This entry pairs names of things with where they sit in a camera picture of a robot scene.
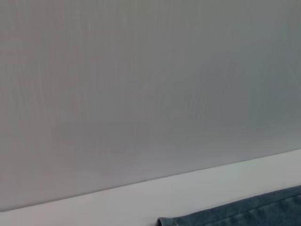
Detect blue denim shorts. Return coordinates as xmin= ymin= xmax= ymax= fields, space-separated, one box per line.
xmin=157 ymin=185 xmax=301 ymax=226

